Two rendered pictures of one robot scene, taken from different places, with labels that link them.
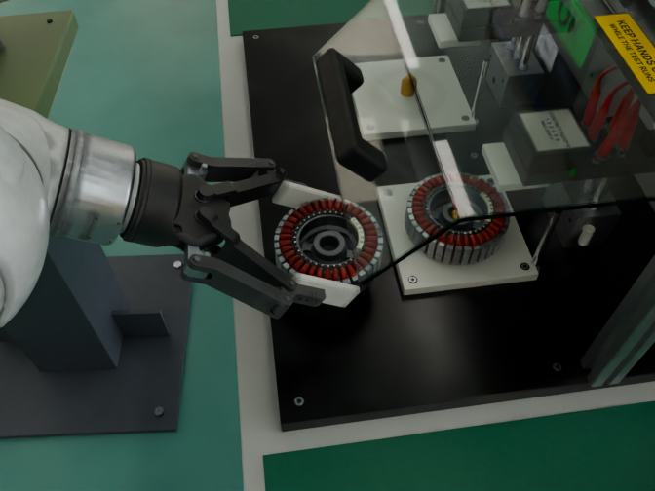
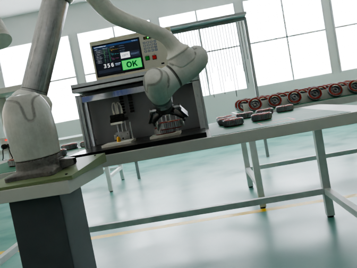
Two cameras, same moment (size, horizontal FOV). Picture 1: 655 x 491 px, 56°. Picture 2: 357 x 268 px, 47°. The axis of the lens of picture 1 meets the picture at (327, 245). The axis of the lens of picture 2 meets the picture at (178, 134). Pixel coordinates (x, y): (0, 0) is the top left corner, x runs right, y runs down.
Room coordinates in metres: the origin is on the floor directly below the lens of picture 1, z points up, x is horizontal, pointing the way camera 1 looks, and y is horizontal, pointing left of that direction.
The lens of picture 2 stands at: (-0.03, 1.87, 0.91)
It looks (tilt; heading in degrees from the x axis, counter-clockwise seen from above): 4 degrees down; 282
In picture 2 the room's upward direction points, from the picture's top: 10 degrees counter-clockwise
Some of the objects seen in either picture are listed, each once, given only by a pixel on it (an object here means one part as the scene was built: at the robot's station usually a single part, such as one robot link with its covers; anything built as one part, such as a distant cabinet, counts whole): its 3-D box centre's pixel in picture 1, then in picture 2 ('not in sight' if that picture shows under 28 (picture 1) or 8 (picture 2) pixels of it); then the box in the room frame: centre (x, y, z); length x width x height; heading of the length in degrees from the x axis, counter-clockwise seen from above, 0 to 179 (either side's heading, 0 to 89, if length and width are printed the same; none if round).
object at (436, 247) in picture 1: (456, 217); (165, 129); (0.45, -0.15, 0.80); 0.11 x 0.11 x 0.04
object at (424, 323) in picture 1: (438, 166); (143, 141); (0.57, -0.14, 0.76); 0.64 x 0.47 x 0.02; 8
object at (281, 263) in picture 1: (328, 247); (170, 124); (0.39, 0.00, 0.83); 0.11 x 0.11 x 0.04
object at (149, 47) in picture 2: not in sight; (138, 57); (0.60, -0.45, 1.22); 0.44 x 0.39 x 0.20; 8
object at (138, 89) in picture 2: not in sight; (136, 90); (0.58, -0.23, 1.03); 0.62 x 0.01 x 0.03; 8
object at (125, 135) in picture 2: not in sight; (123, 136); (0.71, -0.26, 0.80); 0.08 x 0.05 x 0.06; 8
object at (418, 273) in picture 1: (453, 231); (166, 134); (0.45, -0.15, 0.78); 0.15 x 0.15 x 0.01; 8
